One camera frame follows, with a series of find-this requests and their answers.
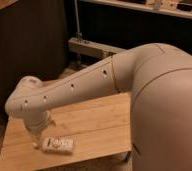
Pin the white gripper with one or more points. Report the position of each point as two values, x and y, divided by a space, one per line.
36 123

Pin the clear plastic bottle white cap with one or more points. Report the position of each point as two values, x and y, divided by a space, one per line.
55 145

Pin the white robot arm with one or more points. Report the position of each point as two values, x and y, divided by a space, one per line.
155 79

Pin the light wooden table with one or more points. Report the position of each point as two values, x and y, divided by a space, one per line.
99 127

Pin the long wooden beam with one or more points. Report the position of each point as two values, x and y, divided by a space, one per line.
92 49

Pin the metal pole with clamp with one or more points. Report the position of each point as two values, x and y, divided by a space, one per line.
79 34

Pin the wooden shelf with items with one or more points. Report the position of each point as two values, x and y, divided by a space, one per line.
175 8

